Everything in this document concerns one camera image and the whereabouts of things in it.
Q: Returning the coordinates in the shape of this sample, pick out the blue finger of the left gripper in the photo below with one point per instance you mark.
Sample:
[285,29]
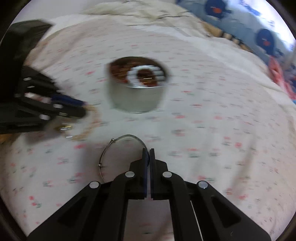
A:
[60,101]
[70,111]

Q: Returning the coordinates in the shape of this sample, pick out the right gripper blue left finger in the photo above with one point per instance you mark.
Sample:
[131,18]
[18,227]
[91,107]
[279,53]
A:
[145,164]

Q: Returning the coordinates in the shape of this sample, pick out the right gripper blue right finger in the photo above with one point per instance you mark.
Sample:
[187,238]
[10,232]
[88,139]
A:
[153,173]

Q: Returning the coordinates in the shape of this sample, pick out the thin silver wire bangle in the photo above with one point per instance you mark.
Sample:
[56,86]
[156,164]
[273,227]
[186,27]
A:
[117,156]

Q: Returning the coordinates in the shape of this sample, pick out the round silver metal tin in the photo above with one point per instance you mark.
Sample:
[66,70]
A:
[136,84]

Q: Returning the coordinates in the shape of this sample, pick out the cherry print bed sheet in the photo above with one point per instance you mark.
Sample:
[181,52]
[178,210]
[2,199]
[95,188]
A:
[216,123]

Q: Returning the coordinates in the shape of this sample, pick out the striped white duvet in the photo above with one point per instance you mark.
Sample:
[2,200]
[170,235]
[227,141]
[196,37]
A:
[182,18]

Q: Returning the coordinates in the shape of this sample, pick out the striped tan pillow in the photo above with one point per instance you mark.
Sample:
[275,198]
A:
[234,31]

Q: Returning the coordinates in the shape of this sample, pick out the pink cloth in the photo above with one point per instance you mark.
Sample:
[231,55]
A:
[277,76]

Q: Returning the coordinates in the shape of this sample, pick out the blue whale curtain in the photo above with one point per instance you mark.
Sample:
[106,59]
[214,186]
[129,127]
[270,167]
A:
[256,23]

